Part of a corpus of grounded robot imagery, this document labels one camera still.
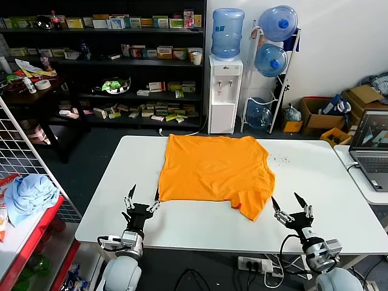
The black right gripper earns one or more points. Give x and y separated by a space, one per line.
300 222

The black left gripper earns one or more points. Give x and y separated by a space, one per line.
138 216

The orange t-shirt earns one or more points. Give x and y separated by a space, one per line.
212 169

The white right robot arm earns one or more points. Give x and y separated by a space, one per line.
321 251

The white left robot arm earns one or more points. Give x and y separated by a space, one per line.
124 269

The pile of grey-blue clothes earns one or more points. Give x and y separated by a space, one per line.
380 82

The scattered dark crumbs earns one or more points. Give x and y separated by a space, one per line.
284 158

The white power strip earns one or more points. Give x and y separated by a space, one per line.
251 263

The white side table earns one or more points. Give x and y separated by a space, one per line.
357 182

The small yellow box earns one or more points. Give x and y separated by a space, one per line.
335 136

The orange cardboard box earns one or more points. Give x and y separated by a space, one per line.
291 126

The grey laptop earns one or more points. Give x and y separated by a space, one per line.
373 165

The open cardboard box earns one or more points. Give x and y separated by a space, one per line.
315 121

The white metal jug rack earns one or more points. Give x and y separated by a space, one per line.
274 119

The grey plastic bag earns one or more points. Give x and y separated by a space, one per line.
292 114

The blue water jug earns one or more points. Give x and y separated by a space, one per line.
269 60
259 116
227 33
277 21

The red white shelf cart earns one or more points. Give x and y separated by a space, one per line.
36 235

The light blue cloth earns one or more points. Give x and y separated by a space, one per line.
30 197

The red white flat box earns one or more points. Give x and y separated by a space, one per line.
156 87

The blue white bag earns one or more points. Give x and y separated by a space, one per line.
335 104

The white water dispenser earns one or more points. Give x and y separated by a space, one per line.
222 115

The glass bowl with green packets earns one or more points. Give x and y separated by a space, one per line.
113 85

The green yellow medicine box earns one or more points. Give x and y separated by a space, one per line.
175 86

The green plastic bottle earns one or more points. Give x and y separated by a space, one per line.
39 265

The black hanging tool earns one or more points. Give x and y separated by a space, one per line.
286 88

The red white snack bag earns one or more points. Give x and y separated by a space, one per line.
7 183

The closed cardboard box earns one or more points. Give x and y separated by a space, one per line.
362 95

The black shelving unit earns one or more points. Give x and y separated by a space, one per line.
121 62

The teal white medicine box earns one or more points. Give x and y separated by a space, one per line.
149 54

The small white flat box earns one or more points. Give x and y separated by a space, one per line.
113 56

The red white medicine box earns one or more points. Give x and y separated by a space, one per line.
137 52

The yellow white medicine box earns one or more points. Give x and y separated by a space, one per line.
75 23
164 52

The white pink medicine box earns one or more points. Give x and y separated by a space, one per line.
125 51

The orange white medicine box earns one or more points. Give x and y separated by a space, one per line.
179 54

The white paper cup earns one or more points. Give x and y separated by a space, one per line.
197 59

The beige tape roll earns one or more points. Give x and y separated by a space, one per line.
42 85

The blue plastic bottle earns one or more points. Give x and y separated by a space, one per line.
85 51

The small white bottle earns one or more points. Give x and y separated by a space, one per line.
30 86

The white open carton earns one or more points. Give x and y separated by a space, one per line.
71 55

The dark wooden table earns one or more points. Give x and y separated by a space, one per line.
18 94

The pink plastic bottle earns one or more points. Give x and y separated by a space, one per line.
45 63

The colourful paper stack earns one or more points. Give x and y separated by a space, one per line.
33 71

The blue white medicine box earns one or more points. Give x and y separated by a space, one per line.
116 22

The plain white medicine box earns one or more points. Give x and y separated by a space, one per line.
100 24

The tall pink box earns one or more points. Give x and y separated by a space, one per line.
188 18

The cola bottle red cap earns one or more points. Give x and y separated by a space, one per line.
55 21

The shiny black bowl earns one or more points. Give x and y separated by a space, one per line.
44 22

